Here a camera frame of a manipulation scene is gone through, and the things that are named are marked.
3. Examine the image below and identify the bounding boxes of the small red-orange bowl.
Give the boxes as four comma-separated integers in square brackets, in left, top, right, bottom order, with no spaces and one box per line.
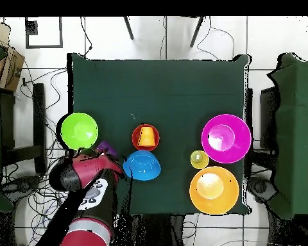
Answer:
[131,124,160,152]

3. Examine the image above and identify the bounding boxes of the pink bowl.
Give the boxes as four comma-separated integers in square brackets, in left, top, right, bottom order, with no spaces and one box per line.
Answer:
[201,113,252,164]

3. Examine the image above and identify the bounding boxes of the black square frame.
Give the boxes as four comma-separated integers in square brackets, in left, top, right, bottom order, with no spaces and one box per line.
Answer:
[24,17,64,49]

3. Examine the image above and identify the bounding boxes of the yellow cup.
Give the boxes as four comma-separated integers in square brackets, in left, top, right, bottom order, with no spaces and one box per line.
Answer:
[190,150,210,170]

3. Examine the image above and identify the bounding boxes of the black bench stand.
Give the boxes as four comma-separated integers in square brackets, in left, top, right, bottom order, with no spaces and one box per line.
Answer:
[0,83,47,175]

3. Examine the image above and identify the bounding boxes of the black tripod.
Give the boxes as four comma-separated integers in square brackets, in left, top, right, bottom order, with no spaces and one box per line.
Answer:
[123,16,206,48]

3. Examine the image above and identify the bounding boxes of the dark green table cloth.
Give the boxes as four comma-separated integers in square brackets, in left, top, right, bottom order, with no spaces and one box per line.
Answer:
[67,53,250,216]

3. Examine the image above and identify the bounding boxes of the purple cup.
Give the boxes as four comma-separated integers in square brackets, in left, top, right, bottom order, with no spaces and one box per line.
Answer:
[96,140,119,158]

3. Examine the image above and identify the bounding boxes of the black box stand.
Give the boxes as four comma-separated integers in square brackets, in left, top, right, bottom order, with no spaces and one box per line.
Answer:
[259,86,280,149]

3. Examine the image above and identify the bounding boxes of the lime green bowl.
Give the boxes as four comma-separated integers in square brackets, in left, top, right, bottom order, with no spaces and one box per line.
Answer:
[60,112,99,151]

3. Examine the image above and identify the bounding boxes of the large yellow-orange bowl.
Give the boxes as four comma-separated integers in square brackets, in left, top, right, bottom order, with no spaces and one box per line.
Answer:
[189,165,240,215]

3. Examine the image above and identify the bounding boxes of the cardboard box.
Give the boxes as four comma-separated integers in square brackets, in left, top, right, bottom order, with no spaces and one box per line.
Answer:
[0,20,26,93]

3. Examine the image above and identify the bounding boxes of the deep blue bowl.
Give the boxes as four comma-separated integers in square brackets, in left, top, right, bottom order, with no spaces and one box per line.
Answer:
[122,149,162,182]

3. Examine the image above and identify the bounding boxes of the dark grey round base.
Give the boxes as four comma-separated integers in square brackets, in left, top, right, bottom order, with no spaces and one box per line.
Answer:
[247,176,277,203]
[2,175,42,203]

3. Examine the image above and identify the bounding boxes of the tangle of black cables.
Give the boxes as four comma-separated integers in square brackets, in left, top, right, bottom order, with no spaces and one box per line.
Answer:
[1,67,70,246]

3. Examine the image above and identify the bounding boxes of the orange cup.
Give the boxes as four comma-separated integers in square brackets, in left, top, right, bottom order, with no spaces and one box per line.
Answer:
[137,126,157,147]

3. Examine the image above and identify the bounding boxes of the black cable with plug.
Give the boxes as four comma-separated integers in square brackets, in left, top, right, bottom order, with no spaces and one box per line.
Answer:
[79,16,94,58]

